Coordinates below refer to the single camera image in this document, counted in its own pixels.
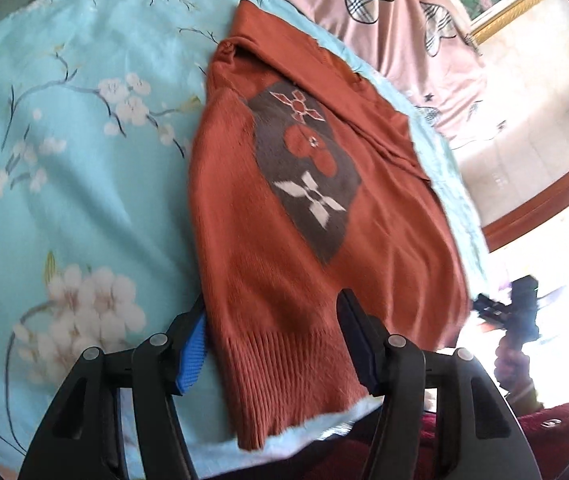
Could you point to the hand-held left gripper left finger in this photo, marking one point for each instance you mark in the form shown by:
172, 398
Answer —
192, 360

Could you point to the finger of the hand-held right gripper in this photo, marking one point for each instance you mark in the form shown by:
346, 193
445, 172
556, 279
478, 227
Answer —
489, 307

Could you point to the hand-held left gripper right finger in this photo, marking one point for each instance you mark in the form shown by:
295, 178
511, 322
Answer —
364, 360

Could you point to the orange knit sweater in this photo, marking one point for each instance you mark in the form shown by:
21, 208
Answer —
389, 270

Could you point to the person's right hand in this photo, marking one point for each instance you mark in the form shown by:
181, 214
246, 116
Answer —
512, 367

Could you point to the dark red garment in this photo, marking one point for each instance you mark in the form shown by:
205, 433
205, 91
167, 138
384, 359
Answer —
564, 435

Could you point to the light blue floral bed sheet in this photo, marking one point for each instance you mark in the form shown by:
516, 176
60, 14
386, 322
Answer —
89, 185

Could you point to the pink patterned pillow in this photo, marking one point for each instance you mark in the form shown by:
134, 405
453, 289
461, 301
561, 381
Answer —
389, 25

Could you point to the brown wooden door frame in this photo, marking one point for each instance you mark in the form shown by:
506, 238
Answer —
544, 200

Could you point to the gold picture frame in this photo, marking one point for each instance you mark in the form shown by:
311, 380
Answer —
509, 10

